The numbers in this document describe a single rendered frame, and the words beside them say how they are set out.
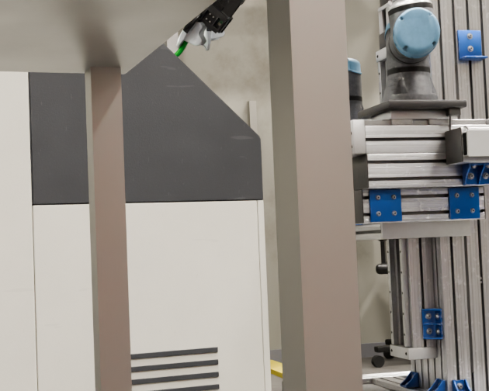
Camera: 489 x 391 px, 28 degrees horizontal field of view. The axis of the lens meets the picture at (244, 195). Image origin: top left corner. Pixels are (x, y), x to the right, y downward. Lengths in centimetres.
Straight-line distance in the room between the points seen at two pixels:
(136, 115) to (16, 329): 58
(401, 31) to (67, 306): 107
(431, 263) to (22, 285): 122
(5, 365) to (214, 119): 77
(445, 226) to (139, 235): 91
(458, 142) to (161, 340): 92
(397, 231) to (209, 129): 63
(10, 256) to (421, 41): 114
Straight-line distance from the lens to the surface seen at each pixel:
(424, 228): 276
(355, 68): 314
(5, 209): 228
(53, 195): 230
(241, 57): 567
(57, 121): 232
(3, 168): 229
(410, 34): 253
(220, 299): 241
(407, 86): 264
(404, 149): 260
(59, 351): 231
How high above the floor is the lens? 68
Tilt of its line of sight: 3 degrees up
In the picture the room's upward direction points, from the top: 2 degrees counter-clockwise
